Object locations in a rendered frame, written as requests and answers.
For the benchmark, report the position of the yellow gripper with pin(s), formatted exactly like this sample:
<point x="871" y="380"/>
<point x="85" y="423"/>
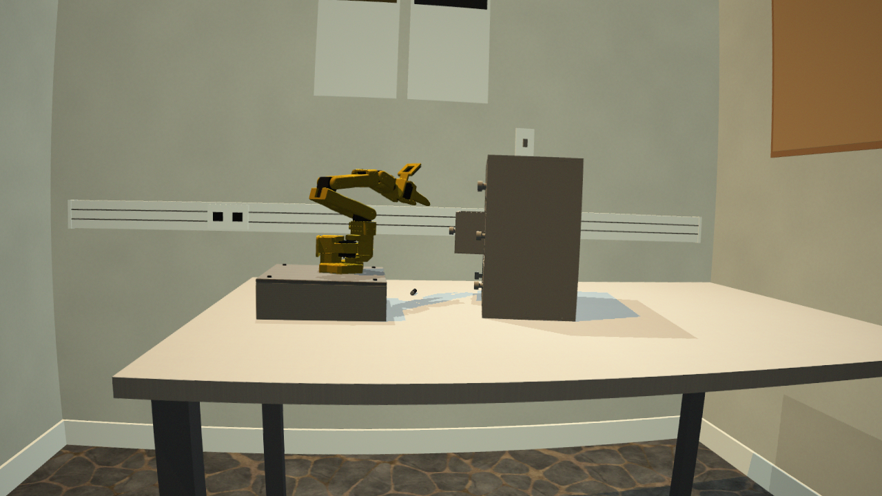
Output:
<point x="405" y="190"/>

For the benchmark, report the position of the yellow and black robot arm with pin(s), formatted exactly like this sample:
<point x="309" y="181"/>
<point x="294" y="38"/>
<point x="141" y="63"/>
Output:
<point x="332" y="248"/>

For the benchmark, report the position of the dark brown chest of drawers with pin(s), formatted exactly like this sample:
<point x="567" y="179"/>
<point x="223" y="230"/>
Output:
<point x="532" y="237"/>

